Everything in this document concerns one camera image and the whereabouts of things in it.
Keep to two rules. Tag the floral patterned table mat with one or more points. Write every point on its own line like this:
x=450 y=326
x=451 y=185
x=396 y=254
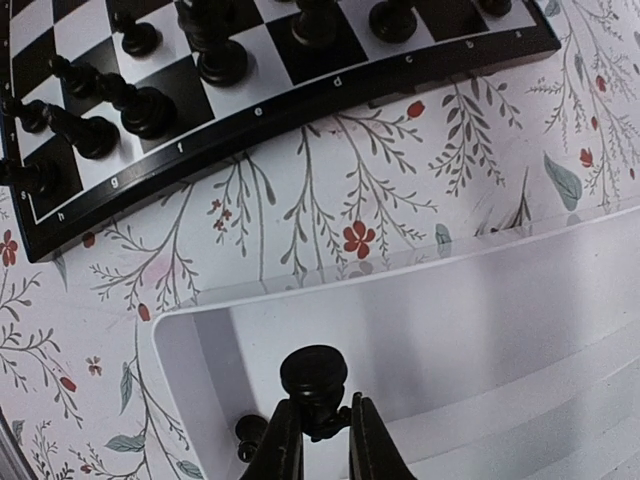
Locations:
x=368 y=189

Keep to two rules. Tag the black chess piece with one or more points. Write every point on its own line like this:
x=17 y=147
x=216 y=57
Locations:
x=139 y=39
x=222 y=62
x=393 y=21
x=249 y=430
x=30 y=115
x=315 y=25
x=38 y=179
x=94 y=138
x=496 y=8
x=79 y=79
x=145 y=112

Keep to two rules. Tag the white plastic piece tray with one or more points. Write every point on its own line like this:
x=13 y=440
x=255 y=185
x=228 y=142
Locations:
x=518 y=361

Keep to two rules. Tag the black and grey chessboard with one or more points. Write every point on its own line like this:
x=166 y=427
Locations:
x=287 y=85

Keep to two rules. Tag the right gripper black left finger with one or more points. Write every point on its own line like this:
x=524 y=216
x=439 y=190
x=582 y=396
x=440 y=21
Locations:
x=280 y=455

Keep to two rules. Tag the black chess pieces pile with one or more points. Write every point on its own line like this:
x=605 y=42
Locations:
x=314 y=378

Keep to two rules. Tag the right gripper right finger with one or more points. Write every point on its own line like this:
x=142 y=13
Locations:
x=373 y=454

